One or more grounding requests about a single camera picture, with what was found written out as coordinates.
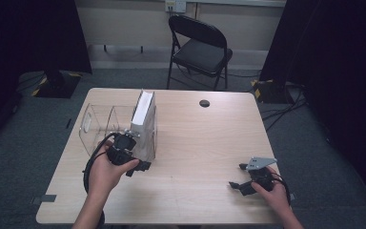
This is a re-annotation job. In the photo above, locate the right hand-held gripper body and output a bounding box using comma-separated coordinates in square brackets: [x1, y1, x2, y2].
[245, 156, 278, 193]

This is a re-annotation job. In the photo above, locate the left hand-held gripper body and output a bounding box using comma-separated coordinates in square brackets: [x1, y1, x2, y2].
[107, 128, 141, 167]

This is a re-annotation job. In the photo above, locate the clear acrylic file organizer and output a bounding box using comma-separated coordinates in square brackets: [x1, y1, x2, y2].
[78, 102, 159, 163]

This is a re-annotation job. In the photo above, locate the white book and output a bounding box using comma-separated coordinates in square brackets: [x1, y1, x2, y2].
[130, 89, 158, 163]

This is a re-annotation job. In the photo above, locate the person's right hand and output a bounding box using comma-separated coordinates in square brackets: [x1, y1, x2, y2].
[251, 166, 293, 218]

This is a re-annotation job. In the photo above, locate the person's left hand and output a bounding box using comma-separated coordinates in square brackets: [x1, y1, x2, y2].
[87, 140, 140, 200]

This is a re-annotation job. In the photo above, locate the black stand base striped tape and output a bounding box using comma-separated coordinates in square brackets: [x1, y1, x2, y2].
[250, 78, 290, 105]
[30, 70, 84, 99]

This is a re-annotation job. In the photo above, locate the black folding chair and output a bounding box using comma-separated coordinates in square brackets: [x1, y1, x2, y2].
[166, 13, 234, 92]

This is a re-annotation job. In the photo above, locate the black curtain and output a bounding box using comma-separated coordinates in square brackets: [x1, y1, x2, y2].
[258, 0, 366, 203]
[0, 0, 92, 151]

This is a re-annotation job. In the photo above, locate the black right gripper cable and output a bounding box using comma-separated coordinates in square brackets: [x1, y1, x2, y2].
[269, 172, 293, 205]

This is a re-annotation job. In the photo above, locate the black floor cable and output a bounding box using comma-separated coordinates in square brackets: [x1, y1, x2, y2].
[284, 81, 308, 108]
[261, 94, 308, 132]

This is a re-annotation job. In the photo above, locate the grey wall trunking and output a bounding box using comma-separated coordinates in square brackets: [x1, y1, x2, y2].
[87, 43, 173, 64]

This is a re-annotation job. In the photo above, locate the white wall socket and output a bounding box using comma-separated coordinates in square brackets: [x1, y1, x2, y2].
[164, 0, 187, 14]

